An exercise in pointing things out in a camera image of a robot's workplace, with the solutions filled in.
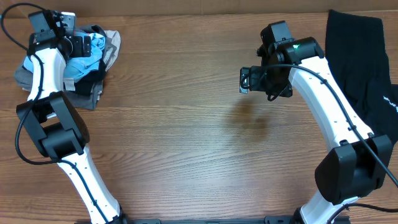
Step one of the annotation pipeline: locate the folded grey garment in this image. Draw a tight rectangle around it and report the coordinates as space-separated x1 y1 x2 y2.
14 24 108 111

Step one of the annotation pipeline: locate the black garment on right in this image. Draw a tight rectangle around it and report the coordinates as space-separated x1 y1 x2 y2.
325 10 397 143

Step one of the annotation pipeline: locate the folded black garment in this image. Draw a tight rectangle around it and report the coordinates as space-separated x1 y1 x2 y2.
75 25 106 96

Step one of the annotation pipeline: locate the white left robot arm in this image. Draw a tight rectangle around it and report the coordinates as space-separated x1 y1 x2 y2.
16 37 127 223

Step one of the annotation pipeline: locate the light blue printed t-shirt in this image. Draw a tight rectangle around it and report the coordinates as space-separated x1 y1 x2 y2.
23 33 105 91

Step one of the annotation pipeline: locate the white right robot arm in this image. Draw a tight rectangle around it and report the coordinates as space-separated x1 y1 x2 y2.
239 35 392 223

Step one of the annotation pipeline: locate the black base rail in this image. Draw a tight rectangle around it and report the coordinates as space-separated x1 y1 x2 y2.
124 216 291 224

